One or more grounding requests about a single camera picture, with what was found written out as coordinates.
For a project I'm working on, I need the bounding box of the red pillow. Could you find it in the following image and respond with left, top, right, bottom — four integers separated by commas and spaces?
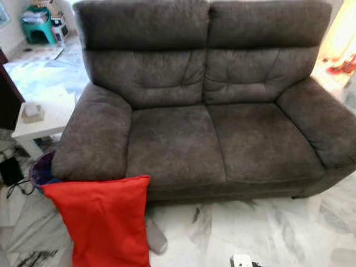
42, 175, 152, 267

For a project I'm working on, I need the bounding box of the grey-brown two-seat sofa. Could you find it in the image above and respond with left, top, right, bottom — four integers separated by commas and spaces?
51, 0, 356, 202

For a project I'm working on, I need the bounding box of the patterned floor mat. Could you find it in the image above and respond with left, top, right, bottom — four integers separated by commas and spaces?
32, 47, 65, 61

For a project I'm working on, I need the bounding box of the grey plush slipper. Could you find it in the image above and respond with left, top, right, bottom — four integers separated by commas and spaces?
146, 217, 169, 255

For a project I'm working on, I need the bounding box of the white side table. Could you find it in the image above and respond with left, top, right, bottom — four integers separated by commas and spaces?
11, 92, 77, 160

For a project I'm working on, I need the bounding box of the purple waste bin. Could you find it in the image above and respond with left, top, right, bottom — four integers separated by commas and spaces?
30, 151, 60, 190

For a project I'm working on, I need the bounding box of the beige tissue box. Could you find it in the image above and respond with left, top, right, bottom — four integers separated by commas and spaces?
21, 102, 46, 124

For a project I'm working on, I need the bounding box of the green plastic stool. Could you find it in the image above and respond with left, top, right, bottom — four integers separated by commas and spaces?
21, 6, 58, 46

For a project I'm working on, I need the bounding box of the stack of books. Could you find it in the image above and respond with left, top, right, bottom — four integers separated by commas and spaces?
23, 10, 51, 24

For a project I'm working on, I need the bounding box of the black power adapter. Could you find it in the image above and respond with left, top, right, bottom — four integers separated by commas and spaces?
0, 157, 24, 187

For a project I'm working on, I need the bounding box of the dark wooden door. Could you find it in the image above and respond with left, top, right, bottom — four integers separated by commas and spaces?
0, 49, 26, 132

